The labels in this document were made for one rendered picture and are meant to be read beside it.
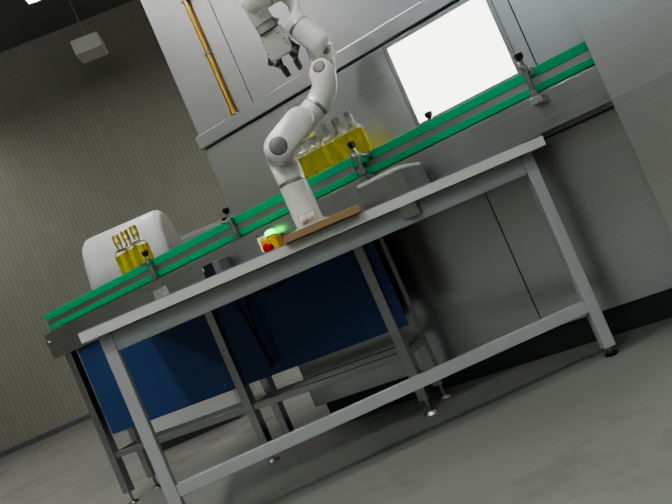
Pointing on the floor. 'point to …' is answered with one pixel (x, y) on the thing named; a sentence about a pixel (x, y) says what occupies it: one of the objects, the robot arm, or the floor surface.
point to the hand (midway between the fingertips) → (292, 68)
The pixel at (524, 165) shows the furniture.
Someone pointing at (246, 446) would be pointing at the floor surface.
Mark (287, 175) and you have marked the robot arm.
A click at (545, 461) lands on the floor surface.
